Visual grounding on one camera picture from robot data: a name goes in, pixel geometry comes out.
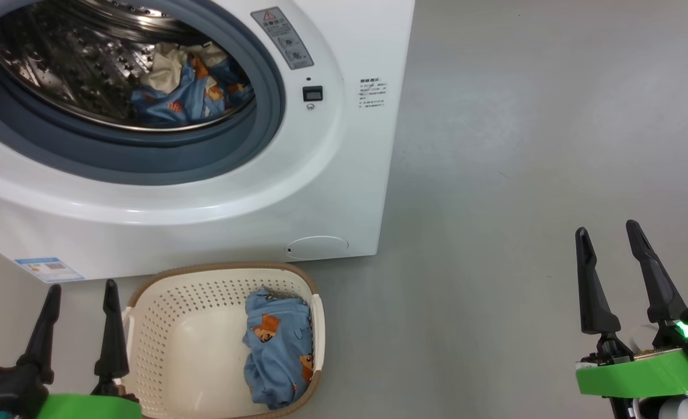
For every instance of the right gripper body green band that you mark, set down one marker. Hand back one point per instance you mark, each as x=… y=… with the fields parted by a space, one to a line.
x=641 y=375

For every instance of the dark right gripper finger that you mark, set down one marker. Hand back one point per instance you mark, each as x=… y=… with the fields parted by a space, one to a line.
x=661 y=291
x=597 y=297

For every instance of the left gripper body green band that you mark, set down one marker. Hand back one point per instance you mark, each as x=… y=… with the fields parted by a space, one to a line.
x=82 y=407

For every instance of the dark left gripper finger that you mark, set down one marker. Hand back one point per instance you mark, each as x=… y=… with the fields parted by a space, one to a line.
x=113 y=343
x=41 y=343

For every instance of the blue cartoon print garment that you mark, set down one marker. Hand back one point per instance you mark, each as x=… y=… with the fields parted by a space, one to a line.
x=277 y=349

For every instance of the blue cartoon-print garment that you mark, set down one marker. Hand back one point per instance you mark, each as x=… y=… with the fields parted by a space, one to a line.
x=192 y=93

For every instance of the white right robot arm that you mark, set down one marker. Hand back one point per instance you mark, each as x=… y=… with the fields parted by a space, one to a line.
x=687 y=408

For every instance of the white front-load washing machine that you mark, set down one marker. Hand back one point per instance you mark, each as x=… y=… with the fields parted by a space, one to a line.
x=204 y=209

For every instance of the perforated steel washer drum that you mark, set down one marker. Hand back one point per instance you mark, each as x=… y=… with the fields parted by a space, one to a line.
x=59 y=64

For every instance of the black door latch socket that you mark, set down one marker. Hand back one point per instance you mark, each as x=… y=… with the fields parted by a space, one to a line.
x=312 y=93

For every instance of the cream perforated laundry basket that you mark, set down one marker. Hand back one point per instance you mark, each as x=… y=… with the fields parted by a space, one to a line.
x=187 y=349

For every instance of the blue energy label sticker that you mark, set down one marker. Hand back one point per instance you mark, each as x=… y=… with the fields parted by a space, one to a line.
x=47 y=269

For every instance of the round white drain filter cover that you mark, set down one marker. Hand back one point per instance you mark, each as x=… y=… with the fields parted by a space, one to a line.
x=318 y=248

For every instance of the grey warning sticker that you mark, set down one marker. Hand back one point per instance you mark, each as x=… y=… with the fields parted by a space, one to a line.
x=283 y=38

